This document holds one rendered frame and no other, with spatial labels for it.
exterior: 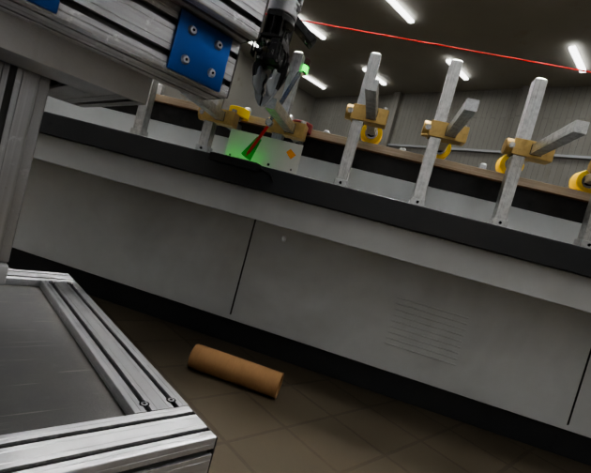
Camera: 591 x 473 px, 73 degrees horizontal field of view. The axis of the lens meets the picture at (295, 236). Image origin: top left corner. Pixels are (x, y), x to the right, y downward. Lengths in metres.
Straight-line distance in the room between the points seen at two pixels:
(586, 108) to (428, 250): 11.80
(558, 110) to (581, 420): 11.74
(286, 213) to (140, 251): 0.71
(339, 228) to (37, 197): 1.36
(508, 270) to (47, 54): 1.26
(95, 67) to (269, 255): 1.06
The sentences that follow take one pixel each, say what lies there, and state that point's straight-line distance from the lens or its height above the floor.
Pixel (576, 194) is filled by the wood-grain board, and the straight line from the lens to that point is 1.66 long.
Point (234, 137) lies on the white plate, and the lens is 1.43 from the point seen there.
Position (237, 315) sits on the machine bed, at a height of 0.12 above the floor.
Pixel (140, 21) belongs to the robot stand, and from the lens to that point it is 0.65.
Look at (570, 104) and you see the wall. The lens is 13.15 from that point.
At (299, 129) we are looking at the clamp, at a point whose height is 0.85.
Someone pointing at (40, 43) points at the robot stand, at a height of 0.70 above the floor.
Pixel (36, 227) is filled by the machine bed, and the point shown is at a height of 0.22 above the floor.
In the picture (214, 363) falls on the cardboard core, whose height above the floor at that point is 0.05.
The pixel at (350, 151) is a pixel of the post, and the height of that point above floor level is 0.82.
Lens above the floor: 0.57
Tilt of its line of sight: 3 degrees down
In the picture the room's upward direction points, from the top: 15 degrees clockwise
